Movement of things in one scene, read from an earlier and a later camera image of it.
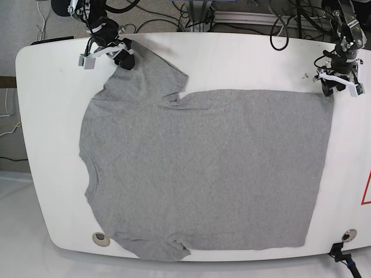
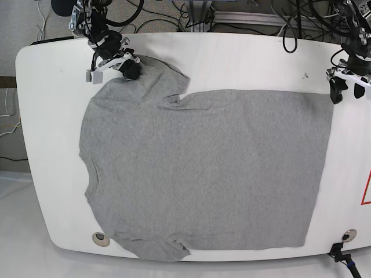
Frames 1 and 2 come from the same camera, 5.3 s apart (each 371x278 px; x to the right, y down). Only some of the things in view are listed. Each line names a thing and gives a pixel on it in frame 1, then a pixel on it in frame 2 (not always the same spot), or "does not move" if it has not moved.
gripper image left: (106, 34) to (109, 46)
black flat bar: (52, 40) does not move
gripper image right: (342, 64) to (354, 69)
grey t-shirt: (169, 172) does not move
